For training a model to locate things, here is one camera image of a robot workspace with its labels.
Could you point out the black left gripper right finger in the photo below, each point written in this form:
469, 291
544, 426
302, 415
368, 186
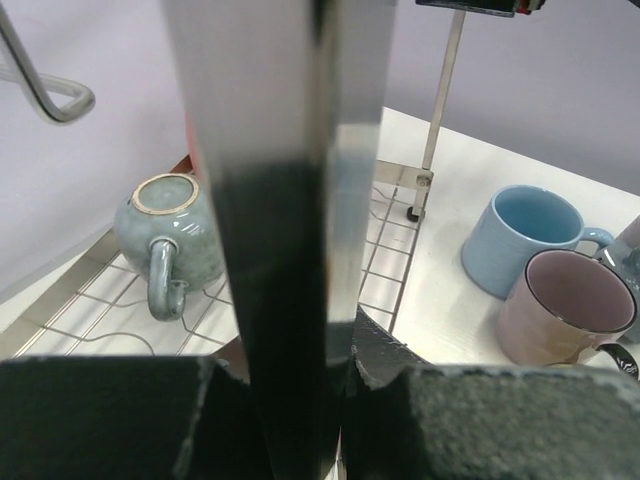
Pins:
409, 419

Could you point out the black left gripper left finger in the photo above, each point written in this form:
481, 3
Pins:
118, 418

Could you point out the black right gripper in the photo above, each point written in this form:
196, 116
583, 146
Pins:
500, 8

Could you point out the dark speckled grey mug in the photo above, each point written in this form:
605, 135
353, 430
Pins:
167, 233

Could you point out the lilac mug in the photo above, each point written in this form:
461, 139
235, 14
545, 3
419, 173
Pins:
565, 308

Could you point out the tall pink cup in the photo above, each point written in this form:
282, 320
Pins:
193, 148

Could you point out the stainless steel dish rack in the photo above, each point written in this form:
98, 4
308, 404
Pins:
286, 100

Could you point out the light blue ribbed mug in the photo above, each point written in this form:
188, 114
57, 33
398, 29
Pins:
518, 222

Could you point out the blue-grey speckled jug mug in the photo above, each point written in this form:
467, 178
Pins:
622, 256

